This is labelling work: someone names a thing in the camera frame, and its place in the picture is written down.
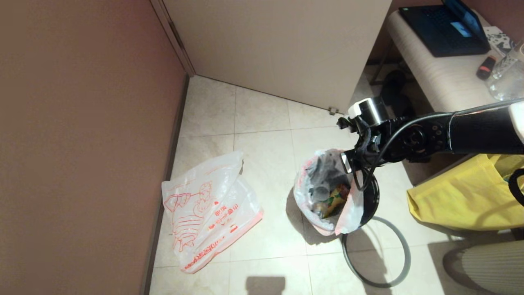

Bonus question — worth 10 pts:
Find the black round trash bin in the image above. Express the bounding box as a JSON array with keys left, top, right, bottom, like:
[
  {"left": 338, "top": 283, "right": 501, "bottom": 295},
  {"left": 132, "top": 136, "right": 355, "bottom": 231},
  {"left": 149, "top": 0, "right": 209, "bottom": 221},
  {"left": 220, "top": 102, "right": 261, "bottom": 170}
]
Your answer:
[{"left": 359, "top": 174, "right": 380, "bottom": 227}]

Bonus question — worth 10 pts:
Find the spare white plastic bag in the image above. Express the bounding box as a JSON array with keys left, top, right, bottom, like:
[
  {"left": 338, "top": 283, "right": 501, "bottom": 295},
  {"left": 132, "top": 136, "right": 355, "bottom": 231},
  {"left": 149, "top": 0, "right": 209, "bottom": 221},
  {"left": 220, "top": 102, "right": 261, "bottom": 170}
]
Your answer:
[{"left": 293, "top": 148, "right": 366, "bottom": 236}]

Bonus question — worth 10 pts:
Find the grey plastic bin ring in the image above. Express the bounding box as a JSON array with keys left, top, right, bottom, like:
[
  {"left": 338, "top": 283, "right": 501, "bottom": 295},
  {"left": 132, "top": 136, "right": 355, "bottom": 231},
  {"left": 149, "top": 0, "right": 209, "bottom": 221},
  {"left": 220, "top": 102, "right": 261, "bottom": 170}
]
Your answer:
[{"left": 341, "top": 216, "right": 411, "bottom": 288}]

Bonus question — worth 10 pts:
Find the white red-printed plastic bag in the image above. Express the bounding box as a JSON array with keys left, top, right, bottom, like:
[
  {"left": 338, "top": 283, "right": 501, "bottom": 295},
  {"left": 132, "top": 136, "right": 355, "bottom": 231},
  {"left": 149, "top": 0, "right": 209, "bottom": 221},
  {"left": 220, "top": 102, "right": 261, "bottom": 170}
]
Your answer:
[{"left": 162, "top": 150, "right": 264, "bottom": 274}]

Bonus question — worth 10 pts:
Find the orange yellow snack wrapper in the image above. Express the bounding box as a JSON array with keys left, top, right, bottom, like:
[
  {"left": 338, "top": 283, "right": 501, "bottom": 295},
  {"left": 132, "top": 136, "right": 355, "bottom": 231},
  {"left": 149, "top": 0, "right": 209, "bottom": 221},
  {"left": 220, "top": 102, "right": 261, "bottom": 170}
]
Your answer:
[{"left": 321, "top": 184, "right": 352, "bottom": 218}]

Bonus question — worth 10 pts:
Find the clear plastic water bottle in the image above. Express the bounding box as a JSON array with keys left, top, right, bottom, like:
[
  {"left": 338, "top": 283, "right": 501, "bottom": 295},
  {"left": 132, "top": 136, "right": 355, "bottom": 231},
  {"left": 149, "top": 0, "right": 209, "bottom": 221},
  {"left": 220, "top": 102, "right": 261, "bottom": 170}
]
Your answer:
[{"left": 308, "top": 182, "right": 332, "bottom": 205}]

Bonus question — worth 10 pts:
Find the cream striped bench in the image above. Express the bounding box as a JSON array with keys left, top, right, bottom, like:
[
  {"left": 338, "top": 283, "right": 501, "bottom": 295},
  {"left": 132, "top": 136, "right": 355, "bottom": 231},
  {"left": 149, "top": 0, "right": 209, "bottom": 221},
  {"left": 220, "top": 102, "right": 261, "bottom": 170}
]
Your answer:
[{"left": 370, "top": 9, "right": 524, "bottom": 117}]

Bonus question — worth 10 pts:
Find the beige door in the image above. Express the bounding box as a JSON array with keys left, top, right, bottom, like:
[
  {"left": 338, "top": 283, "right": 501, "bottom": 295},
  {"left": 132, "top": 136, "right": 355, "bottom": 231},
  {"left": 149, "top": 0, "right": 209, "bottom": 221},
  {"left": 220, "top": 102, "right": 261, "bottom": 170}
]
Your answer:
[{"left": 163, "top": 0, "right": 393, "bottom": 115}]

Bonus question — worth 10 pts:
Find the dark blue laptop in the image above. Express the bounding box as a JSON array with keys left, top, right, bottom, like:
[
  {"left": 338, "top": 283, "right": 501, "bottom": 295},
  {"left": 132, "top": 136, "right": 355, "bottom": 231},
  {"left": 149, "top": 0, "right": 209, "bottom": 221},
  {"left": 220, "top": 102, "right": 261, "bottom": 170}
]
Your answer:
[{"left": 398, "top": 0, "right": 491, "bottom": 58}]

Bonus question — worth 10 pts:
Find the black orange handheld device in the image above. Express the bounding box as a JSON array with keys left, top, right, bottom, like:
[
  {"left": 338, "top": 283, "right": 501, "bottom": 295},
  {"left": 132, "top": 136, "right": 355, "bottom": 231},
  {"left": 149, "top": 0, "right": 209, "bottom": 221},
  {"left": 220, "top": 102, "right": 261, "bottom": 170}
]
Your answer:
[{"left": 476, "top": 55, "right": 497, "bottom": 81}]

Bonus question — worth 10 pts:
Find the clear glass cup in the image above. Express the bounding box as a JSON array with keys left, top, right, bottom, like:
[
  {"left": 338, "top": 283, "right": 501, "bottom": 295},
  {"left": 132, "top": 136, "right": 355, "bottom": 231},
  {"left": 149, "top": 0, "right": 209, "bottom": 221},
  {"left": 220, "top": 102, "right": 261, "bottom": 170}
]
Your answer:
[{"left": 486, "top": 66, "right": 524, "bottom": 102}]

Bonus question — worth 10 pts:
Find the beige striped stool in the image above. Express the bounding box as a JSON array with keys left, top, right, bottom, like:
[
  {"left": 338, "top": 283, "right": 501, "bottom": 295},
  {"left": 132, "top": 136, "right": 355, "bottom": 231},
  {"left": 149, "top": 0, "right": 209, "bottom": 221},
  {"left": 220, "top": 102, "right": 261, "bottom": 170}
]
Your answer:
[{"left": 443, "top": 240, "right": 524, "bottom": 295}]

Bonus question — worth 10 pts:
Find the clear ribbed glass bottle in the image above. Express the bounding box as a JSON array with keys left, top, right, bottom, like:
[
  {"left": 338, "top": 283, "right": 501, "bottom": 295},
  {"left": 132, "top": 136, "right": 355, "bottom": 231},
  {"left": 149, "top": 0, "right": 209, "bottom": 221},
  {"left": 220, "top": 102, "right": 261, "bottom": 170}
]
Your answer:
[{"left": 490, "top": 41, "right": 524, "bottom": 80}]

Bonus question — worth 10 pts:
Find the white black patterned card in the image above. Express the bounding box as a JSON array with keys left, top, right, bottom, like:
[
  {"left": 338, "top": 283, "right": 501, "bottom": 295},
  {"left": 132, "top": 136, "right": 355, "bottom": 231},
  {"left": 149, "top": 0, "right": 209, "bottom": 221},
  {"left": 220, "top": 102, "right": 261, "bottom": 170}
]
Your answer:
[{"left": 483, "top": 27, "right": 515, "bottom": 56}]

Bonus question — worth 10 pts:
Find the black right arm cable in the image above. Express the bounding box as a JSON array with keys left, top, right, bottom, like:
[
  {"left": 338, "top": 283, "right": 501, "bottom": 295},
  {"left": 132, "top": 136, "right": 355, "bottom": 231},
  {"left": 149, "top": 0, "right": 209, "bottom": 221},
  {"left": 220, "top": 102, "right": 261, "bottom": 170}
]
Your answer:
[{"left": 354, "top": 98, "right": 524, "bottom": 192}]

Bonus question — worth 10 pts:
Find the yellow bag with black handle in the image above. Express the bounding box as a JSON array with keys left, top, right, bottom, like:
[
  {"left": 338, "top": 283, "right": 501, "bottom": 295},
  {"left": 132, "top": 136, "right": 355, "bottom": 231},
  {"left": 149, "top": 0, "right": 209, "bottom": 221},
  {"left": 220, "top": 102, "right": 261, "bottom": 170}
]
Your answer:
[{"left": 407, "top": 153, "right": 524, "bottom": 231}]

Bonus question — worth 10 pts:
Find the beige door frame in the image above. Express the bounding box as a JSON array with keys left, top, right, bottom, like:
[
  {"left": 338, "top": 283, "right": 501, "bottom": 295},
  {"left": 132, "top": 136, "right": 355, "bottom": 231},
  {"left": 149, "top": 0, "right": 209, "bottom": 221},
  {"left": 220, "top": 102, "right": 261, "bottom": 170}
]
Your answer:
[{"left": 149, "top": 0, "right": 196, "bottom": 77}]

